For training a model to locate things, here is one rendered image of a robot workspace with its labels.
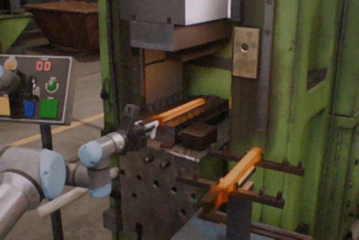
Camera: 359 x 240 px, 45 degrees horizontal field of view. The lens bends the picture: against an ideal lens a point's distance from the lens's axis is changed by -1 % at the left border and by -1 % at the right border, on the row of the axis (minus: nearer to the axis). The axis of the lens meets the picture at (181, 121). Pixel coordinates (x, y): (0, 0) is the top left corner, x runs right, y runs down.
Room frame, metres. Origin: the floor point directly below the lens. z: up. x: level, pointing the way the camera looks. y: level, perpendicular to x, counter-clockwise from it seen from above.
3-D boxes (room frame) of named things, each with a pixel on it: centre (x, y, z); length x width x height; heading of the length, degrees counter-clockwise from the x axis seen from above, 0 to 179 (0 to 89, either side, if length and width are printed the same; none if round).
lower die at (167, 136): (1.75, -0.01, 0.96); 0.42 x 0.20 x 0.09; 145
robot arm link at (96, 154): (1.30, 0.27, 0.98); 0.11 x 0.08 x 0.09; 145
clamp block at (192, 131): (1.53, -0.07, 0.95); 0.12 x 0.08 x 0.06; 145
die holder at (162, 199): (1.73, -0.06, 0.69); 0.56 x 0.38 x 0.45; 145
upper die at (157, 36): (1.75, -0.01, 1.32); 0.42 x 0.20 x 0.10; 145
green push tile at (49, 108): (1.69, 0.54, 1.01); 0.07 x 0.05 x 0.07; 80
